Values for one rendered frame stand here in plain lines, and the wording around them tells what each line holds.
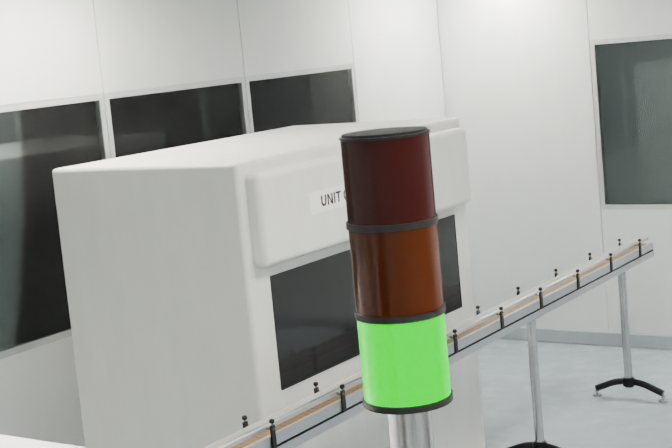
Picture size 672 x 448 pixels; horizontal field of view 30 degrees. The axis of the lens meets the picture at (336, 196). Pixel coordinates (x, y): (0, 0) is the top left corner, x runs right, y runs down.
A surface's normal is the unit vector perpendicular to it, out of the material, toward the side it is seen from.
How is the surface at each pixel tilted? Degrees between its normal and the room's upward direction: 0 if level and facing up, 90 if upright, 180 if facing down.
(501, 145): 90
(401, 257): 90
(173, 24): 90
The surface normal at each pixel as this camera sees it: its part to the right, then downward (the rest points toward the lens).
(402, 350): -0.05, 0.13
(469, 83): -0.56, 0.15
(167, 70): 0.82, 0.00
